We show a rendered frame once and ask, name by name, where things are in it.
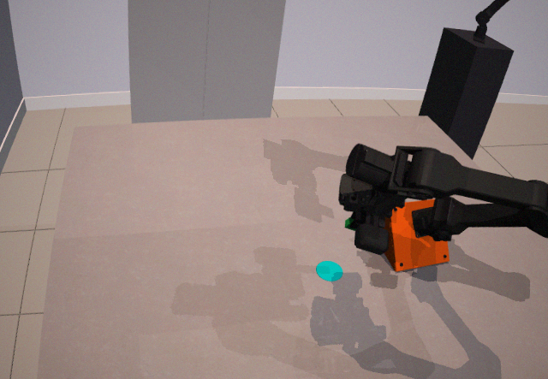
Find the green rectangular block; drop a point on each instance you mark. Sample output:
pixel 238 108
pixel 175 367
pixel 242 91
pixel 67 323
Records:
pixel 348 223

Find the cyan circle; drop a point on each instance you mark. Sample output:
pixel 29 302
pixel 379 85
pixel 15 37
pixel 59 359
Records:
pixel 329 271

